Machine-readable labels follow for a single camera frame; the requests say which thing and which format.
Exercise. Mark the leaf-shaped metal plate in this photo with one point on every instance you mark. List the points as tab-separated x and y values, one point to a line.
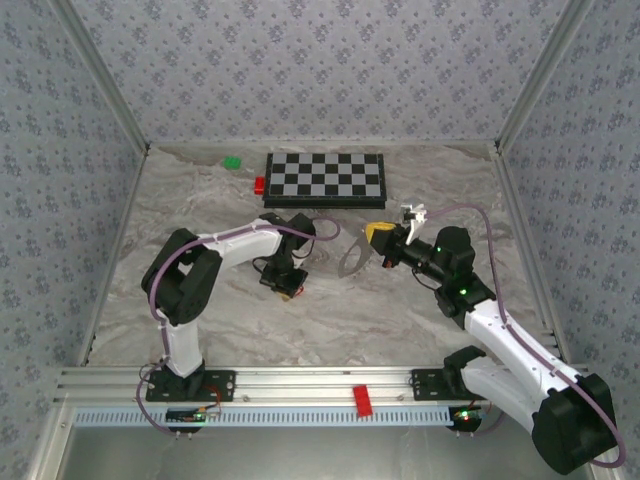
346	269

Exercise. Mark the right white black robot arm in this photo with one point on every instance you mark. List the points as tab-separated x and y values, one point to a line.
505	340

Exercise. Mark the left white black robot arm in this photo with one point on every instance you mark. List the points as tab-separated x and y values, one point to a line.
235	242

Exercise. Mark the small red toy brick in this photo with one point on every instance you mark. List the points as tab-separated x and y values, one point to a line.
260	185

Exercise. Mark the black grey folding chessboard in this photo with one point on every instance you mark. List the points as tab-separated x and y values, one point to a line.
325	175

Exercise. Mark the green toy brick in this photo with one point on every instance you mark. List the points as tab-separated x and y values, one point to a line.
232	162

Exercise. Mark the long red toy brick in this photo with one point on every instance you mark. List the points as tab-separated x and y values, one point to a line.
363	400

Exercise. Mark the aluminium side rail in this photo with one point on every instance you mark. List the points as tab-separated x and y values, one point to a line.
125	220
522	225

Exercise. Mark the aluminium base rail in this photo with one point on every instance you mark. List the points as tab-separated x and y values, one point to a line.
310	380

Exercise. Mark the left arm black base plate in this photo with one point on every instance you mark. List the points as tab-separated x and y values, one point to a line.
220	385

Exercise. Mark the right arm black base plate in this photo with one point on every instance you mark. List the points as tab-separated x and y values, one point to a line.
427	382

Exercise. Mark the aluminium corner post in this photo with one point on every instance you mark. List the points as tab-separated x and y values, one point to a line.
105	75
542	75

